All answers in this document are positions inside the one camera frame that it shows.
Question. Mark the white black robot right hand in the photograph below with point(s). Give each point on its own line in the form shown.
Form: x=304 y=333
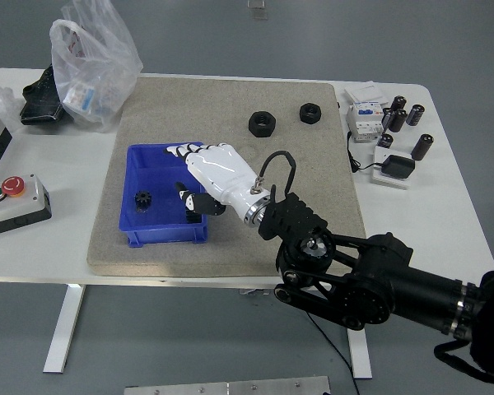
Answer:
x=222 y=173

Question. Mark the blue plastic bin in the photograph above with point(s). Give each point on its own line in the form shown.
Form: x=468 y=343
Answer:
x=160 y=181

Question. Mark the small black gear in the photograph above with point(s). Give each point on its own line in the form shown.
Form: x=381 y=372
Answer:
x=142 y=201

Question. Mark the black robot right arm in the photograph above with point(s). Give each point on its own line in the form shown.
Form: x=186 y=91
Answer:
x=395 y=284

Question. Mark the large black hex nut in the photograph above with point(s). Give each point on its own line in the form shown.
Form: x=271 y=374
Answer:
x=262 y=124

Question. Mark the small black hex nut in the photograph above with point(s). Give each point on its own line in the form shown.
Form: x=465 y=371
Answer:
x=310 y=112

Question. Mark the grey push-button control box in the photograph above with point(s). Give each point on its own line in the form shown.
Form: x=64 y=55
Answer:
x=14 y=205

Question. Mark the grey-brown felt mat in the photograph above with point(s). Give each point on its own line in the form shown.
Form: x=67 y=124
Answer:
x=214 y=107

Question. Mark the white circuit breaker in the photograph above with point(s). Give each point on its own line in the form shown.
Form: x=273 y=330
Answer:
x=364 y=121

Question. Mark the blue white small carton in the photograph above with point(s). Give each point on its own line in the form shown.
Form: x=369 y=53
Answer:
x=79 y=98

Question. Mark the white flat carton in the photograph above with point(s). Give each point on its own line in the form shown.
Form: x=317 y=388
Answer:
x=366 y=94

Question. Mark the black cylindrical capacitor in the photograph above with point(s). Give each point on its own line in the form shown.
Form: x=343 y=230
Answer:
x=385 y=141
x=387 y=117
x=398 y=120
x=400 y=103
x=415 y=114
x=422 y=147

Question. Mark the clear plastic bag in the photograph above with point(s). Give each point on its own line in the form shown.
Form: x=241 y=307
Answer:
x=99 y=61

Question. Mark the clear floor plate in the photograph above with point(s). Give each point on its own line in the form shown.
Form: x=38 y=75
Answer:
x=257 y=9

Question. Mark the black power adapter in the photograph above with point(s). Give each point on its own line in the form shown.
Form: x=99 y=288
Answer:
x=399 y=166

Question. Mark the black crumpled pouch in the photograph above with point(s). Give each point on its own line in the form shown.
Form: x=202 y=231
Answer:
x=39 y=100

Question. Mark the silver metal plate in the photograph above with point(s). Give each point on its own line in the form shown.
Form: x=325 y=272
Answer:
x=230 y=387

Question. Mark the white table leg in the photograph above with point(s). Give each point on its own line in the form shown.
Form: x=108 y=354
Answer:
x=66 y=329
x=360 y=354

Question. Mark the clear bubble wrap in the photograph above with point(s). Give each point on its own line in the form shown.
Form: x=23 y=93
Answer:
x=0 y=100

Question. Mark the metal under-table bracket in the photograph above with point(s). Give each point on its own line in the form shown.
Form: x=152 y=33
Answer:
x=251 y=293

